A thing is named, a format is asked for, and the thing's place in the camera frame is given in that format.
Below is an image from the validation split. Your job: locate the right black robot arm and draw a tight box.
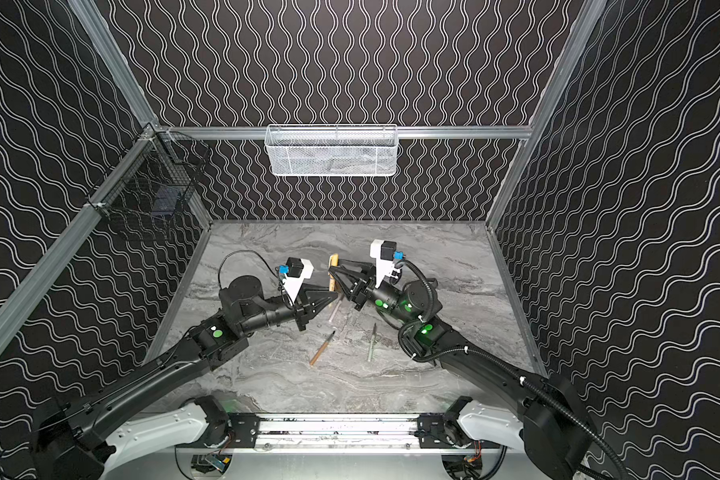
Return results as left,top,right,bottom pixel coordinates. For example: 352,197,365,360
329,262,594,479

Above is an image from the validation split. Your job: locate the white pen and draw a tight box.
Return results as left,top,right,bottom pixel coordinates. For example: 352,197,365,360
328,296,343,325

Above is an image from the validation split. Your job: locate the aluminium corner post left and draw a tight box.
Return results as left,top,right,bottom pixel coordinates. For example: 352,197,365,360
68,0,159,127

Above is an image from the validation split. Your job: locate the aluminium corner post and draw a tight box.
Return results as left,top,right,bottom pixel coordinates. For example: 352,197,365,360
68,0,159,127
486,0,608,231

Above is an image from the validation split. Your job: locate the brown pen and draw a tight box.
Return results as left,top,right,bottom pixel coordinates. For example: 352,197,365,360
309,330,336,367

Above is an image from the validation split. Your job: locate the white wire mesh basket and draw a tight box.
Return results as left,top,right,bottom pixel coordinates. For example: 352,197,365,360
264,124,400,177

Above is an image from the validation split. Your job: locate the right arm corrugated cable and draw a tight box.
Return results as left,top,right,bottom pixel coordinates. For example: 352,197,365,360
395,259,631,480

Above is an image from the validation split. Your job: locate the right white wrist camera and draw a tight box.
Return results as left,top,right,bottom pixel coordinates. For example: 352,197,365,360
370,239,405,288

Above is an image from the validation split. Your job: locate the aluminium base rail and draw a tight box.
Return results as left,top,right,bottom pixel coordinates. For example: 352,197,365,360
179,407,517,455

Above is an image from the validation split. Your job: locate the aluminium left side bar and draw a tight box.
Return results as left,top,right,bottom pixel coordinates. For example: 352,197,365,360
0,125,156,356

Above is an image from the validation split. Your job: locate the aluminium corner post right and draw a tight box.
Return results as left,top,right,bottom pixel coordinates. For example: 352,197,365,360
486,0,608,231

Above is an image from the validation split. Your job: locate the black wire basket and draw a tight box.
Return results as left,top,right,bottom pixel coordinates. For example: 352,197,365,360
95,131,211,243

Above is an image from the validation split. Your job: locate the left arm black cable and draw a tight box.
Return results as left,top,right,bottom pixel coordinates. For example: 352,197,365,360
217,249,283,289

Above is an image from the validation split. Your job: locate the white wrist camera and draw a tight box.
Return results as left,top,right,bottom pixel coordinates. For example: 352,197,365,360
370,239,405,288
278,257,314,304

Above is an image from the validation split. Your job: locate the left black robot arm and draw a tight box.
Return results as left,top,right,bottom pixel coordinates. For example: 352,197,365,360
30,275,338,479

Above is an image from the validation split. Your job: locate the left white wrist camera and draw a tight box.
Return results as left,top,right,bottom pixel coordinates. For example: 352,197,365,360
278,257,314,304

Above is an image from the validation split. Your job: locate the aluminium horizontal back bar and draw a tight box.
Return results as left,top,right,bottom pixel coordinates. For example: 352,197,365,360
159,124,532,141

